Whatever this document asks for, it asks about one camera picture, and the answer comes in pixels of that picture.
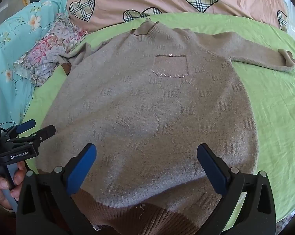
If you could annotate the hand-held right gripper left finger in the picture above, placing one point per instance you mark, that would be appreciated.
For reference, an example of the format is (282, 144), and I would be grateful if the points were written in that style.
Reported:
(81, 169)

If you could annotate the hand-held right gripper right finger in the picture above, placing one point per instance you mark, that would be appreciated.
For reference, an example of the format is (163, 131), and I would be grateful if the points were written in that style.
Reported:
(212, 169)

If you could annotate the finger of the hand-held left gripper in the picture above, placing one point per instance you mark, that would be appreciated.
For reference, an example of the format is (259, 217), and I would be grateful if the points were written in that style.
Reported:
(43, 132)
(26, 126)

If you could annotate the beige knit sweater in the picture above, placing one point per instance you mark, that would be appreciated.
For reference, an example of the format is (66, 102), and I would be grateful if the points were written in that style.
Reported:
(149, 117)

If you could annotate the floral purple pink cloth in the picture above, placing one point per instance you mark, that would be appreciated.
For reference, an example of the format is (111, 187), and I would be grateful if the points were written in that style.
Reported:
(44, 53)

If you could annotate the turquoise floral quilt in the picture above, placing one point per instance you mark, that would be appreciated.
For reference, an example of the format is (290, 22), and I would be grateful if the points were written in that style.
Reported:
(12, 44)

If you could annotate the green bed sheet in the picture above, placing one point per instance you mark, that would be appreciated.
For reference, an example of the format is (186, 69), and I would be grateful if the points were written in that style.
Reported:
(272, 102)

